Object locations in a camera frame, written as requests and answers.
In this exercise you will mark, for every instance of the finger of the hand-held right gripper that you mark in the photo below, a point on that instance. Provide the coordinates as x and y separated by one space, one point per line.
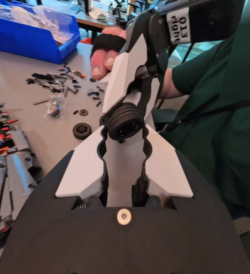
155 92
127 70

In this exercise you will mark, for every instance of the clear bag of small parts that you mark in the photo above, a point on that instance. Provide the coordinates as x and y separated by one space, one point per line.
54 107

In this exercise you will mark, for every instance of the toy wheel with tire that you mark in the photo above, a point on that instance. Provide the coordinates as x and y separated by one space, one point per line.
125 122

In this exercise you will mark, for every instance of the flat grey tile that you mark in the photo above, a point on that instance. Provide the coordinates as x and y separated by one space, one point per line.
41 102

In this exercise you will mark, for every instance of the pile of grey toy bricks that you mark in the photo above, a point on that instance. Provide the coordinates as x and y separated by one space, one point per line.
52 82

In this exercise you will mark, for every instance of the grey toy car model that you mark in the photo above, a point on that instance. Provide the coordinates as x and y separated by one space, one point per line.
9 171

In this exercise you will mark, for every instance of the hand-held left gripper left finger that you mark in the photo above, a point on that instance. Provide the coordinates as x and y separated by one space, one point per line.
82 171

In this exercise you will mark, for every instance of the black spoked toy wheel rim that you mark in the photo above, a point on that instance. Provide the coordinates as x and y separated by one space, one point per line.
81 129

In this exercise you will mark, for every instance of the wooden office desk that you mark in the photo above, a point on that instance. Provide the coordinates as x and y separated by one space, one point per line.
90 22

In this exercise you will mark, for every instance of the small assembly with orange connector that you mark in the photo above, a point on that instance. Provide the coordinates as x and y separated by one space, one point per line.
77 73

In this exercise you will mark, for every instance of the orange plastic crate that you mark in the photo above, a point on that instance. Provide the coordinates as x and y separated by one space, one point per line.
85 40

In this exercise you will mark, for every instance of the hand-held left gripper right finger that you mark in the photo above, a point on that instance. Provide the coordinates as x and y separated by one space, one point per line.
167 171

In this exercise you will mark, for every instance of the grey plate brick assembly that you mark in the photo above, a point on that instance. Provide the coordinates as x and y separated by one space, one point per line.
92 93

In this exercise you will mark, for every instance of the black round toy disc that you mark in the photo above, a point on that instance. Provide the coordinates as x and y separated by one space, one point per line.
92 79
83 112

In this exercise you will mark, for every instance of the thin black axle pin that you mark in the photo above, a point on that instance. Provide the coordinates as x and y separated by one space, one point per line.
98 103

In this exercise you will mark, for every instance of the blue plastic bin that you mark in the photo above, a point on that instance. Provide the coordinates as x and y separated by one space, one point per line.
20 40

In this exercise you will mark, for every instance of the black rubber toy tire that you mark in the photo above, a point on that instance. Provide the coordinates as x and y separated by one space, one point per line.
89 136

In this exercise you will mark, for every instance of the clear plastic bags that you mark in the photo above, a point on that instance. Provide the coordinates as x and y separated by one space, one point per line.
41 19

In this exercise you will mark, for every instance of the person's right hand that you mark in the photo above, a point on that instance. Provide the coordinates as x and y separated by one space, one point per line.
99 64

